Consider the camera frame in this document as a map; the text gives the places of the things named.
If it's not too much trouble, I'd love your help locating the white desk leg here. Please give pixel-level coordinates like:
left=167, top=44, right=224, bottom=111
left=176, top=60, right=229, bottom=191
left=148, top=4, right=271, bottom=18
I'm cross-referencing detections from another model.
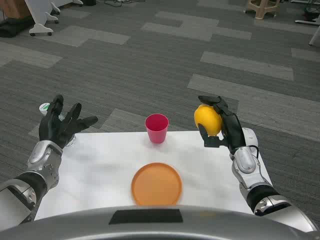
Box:
left=308, top=24, right=320, bottom=47

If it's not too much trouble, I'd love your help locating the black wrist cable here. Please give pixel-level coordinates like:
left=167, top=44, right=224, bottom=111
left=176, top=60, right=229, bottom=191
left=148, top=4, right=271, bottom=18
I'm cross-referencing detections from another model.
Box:
left=249, top=145, right=260, bottom=159

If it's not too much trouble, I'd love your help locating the orange round plate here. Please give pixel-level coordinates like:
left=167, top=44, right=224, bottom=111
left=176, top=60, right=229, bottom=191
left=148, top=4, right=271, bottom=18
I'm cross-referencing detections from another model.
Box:
left=131, top=162, right=183, bottom=207

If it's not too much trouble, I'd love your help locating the silver robot chest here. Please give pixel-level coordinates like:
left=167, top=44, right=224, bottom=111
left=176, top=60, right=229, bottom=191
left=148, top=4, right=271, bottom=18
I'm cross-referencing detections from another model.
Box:
left=0, top=204, right=320, bottom=240

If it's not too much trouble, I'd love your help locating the white wheeled stand foot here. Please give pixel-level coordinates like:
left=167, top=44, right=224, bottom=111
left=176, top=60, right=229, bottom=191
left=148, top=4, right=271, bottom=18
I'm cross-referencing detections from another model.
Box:
left=24, top=0, right=54, bottom=37
left=42, top=0, right=61, bottom=25

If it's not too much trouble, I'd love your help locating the yellow lemon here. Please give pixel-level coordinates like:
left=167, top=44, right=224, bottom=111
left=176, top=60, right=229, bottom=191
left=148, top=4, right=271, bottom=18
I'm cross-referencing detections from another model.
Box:
left=194, top=104, right=223, bottom=138

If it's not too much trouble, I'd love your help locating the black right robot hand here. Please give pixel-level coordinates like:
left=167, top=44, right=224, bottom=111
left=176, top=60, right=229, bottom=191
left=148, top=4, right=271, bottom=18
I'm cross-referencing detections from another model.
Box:
left=198, top=95, right=247, bottom=155

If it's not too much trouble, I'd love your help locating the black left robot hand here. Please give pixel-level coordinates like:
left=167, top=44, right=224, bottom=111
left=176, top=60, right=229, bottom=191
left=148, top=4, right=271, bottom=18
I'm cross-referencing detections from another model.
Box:
left=38, top=94, right=99, bottom=150

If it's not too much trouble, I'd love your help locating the brown wooden cabinet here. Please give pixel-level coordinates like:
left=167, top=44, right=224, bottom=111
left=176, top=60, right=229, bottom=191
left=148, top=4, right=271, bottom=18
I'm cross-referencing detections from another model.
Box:
left=0, top=0, right=31, bottom=21

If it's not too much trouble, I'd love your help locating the beige plastic stool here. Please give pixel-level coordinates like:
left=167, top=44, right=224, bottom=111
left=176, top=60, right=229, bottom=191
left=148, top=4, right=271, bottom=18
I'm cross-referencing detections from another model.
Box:
left=245, top=0, right=281, bottom=20

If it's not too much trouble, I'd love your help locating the white desk foot bar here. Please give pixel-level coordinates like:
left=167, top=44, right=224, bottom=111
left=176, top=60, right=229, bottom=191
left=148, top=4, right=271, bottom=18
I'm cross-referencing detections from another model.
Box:
left=294, top=18, right=320, bottom=27

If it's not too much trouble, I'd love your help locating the pink plastic cup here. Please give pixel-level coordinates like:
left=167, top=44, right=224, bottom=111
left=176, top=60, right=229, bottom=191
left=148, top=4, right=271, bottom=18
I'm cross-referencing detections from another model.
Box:
left=145, top=113, right=170, bottom=144

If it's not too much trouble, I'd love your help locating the clear bottle with green-white cap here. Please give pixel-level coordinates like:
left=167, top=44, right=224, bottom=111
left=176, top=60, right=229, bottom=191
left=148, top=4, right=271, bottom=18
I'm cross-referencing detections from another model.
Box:
left=38, top=102, right=77, bottom=148

